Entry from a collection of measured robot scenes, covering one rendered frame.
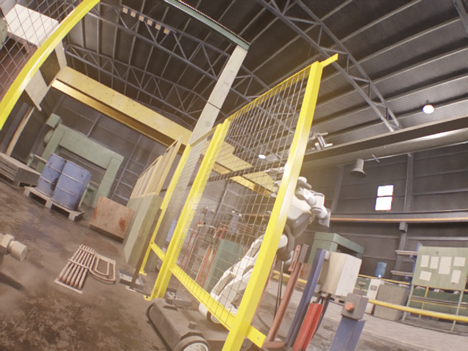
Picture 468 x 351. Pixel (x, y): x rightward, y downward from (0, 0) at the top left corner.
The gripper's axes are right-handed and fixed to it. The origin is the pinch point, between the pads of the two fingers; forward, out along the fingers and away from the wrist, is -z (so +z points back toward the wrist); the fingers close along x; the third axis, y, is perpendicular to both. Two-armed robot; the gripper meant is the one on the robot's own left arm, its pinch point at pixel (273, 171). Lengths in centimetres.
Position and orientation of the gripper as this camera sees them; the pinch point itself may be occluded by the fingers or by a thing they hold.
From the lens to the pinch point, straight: 138.3
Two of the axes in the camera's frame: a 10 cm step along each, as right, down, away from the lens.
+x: 4.8, -1.0, -8.7
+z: 8.2, 4.3, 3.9
